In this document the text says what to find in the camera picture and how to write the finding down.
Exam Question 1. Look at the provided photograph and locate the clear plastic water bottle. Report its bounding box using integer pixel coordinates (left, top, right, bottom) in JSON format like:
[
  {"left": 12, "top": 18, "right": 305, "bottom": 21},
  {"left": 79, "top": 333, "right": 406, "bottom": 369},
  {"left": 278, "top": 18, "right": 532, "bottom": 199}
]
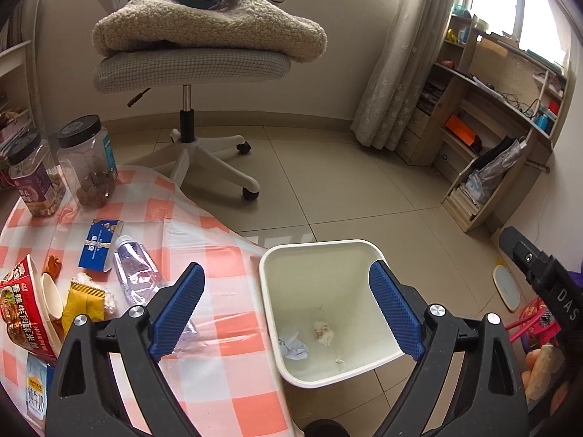
[{"left": 111, "top": 234, "right": 200, "bottom": 342}]

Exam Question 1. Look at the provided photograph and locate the yellow gold snack bag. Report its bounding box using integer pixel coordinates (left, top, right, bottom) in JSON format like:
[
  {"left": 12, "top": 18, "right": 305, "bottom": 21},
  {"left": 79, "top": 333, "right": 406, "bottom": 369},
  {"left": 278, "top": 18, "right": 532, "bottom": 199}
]
[{"left": 60, "top": 281, "right": 106, "bottom": 334}]

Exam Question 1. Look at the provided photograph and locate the small floral paper cup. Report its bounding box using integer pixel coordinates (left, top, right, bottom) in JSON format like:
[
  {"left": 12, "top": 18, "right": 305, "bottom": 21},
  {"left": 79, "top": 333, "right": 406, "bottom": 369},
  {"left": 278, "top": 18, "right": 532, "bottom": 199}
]
[{"left": 42, "top": 272, "right": 63, "bottom": 320}]

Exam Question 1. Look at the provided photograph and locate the small blue snack box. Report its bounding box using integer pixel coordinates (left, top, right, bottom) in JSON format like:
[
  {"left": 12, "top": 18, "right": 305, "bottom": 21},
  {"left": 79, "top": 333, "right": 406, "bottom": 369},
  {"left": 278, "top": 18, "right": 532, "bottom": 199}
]
[{"left": 78, "top": 219, "right": 124, "bottom": 272}]

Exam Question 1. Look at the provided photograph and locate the milk carton light blue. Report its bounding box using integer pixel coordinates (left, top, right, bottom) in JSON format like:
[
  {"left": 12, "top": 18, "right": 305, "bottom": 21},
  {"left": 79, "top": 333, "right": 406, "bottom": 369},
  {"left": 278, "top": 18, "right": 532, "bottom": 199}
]
[{"left": 25, "top": 354, "right": 54, "bottom": 426}]

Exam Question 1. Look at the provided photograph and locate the red noodle package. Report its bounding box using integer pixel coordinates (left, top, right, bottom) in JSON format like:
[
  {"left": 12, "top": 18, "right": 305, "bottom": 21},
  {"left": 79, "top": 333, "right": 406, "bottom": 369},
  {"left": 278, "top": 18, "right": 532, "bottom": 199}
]
[{"left": 1, "top": 255, "right": 62, "bottom": 364}]

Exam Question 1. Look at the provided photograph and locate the white tissue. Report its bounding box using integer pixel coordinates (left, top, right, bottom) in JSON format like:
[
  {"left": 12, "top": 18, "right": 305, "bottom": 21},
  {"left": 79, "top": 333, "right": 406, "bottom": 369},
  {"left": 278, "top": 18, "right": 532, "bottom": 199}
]
[{"left": 313, "top": 320, "right": 334, "bottom": 346}]

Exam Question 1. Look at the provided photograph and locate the white trash bin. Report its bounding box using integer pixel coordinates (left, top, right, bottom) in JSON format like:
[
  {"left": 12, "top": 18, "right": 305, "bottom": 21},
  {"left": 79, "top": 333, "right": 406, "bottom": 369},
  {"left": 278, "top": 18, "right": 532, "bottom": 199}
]
[{"left": 259, "top": 240, "right": 403, "bottom": 389}]

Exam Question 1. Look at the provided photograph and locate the right hand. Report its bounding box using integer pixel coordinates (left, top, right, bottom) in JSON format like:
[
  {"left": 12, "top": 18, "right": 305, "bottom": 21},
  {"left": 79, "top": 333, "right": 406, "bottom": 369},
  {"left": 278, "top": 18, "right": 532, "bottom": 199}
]
[{"left": 522, "top": 343, "right": 565, "bottom": 403}]

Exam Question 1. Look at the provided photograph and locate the red plastic stool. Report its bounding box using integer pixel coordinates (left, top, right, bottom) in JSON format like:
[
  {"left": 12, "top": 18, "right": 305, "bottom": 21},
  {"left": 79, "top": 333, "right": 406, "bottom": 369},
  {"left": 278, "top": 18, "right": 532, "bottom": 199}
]
[{"left": 505, "top": 298, "right": 560, "bottom": 349}]

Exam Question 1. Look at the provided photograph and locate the white oval scale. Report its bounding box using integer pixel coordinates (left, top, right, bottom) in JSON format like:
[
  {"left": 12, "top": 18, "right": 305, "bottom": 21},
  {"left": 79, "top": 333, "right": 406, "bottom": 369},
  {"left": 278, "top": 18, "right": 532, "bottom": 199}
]
[{"left": 492, "top": 264, "right": 521, "bottom": 313}]

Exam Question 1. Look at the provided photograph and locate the checkered orange white tablecloth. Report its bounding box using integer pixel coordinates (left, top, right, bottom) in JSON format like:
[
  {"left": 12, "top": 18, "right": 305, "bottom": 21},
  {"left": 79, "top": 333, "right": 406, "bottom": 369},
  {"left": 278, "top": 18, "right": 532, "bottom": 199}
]
[{"left": 1, "top": 167, "right": 293, "bottom": 436}]

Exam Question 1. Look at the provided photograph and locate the orange peel small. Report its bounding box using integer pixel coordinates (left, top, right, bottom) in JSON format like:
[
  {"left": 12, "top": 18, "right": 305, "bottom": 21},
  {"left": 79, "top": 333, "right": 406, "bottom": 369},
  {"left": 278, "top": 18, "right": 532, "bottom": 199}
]
[{"left": 43, "top": 256, "right": 62, "bottom": 280}]

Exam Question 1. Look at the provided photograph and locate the crumpled blue white paper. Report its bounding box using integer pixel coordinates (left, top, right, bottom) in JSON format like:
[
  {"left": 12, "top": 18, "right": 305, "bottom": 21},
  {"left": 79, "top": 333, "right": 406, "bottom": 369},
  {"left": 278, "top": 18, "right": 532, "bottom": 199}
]
[{"left": 278, "top": 330, "right": 309, "bottom": 361}]

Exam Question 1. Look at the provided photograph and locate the nut jar purple label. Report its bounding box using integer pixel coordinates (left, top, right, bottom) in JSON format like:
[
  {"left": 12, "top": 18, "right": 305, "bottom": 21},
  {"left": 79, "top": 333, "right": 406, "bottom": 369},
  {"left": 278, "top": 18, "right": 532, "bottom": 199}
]
[{"left": 7, "top": 128, "right": 66, "bottom": 217}]

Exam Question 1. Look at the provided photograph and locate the wooden desk shelf unit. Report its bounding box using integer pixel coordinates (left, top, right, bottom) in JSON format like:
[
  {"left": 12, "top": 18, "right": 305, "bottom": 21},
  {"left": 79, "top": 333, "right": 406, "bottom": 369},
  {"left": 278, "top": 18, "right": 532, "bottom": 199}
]
[{"left": 396, "top": 15, "right": 574, "bottom": 232}]

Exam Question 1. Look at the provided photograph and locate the clear jar with chestnuts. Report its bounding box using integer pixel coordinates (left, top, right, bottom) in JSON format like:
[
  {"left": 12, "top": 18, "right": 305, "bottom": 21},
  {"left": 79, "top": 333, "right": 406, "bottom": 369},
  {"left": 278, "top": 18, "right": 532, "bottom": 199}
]
[{"left": 57, "top": 114, "right": 118, "bottom": 209}]

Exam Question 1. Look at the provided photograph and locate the grey office chair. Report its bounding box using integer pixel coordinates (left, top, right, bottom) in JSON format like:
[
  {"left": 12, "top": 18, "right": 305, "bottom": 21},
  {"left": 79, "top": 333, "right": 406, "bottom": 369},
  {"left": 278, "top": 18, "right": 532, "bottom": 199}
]
[{"left": 86, "top": 0, "right": 312, "bottom": 202}]

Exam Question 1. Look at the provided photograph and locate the right beige curtain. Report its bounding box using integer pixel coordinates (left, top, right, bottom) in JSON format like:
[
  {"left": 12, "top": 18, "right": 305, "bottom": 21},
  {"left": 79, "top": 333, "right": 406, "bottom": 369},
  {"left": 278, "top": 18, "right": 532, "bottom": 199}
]
[{"left": 351, "top": 0, "right": 454, "bottom": 151}]

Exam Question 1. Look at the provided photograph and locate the beige fleece blanket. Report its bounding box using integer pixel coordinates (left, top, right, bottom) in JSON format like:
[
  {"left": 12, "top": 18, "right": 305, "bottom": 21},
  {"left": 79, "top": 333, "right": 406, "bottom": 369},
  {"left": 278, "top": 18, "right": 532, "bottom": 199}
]
[{"left": 92, "top": 0, "right": 328, "bottom": 63}]

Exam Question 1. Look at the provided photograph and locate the white wall bookshelf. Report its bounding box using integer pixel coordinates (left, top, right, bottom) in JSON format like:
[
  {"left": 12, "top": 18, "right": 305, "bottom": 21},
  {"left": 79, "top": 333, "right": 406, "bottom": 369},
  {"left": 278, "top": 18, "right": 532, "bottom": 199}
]
[{"left": 1, "top": 40, "right": 36, "bottom": 156}]

